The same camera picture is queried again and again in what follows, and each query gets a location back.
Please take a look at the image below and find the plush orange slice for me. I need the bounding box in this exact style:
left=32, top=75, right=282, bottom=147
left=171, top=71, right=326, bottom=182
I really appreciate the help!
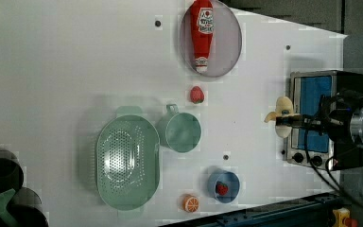
left=182, top=195, right=199, bottom=213

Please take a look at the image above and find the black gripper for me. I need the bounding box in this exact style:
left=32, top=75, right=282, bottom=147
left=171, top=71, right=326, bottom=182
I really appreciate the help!
left=276, top=90, right=363, bottom=142

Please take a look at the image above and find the green perforated colander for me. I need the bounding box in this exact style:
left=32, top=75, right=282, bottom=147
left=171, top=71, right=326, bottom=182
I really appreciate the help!
left=95, top=106, right=160, bottom=211

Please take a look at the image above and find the red plush ketchup bottle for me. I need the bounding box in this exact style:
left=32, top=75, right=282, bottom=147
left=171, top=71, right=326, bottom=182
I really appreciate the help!
left=190, top=0, right=215, bottom=74

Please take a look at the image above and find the plush strawberry on table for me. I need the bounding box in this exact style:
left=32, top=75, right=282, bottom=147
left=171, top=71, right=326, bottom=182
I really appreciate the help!
left=190, top=86, right=204, bottom=104

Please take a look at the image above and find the yellow plush banana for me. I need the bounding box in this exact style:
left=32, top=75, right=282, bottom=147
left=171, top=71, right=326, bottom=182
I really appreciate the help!
left=264, top=96, right=297, bottom=138

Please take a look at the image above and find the grey round plate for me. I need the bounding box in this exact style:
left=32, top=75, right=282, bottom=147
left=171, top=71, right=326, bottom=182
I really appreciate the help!
left=179, top=0, right=242, bottom=78

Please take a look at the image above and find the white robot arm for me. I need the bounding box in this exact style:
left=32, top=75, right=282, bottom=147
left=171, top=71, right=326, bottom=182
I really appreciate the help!
left=265, top=90, right=363, bottom=171

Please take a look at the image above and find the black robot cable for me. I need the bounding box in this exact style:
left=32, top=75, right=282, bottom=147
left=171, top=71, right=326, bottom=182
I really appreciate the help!
left=306, top=94, right=363, bottom=221

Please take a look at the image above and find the plush strawberry in bowl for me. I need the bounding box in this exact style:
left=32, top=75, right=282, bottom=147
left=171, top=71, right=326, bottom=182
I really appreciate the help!
left=216, top=182, right=229, bottom=196

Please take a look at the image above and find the green mug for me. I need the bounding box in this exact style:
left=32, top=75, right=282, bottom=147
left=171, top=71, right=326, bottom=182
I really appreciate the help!
left=156, top=104, right=201, bottom=153

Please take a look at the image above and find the black toaster oven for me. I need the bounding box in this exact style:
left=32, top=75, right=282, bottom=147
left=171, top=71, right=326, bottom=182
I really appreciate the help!
left=285, top=70, right=363, bottom=171

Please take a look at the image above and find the blue bowl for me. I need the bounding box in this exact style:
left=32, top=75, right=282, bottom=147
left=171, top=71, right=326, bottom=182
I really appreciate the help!
left=207, top=169, right=240, bottom=203

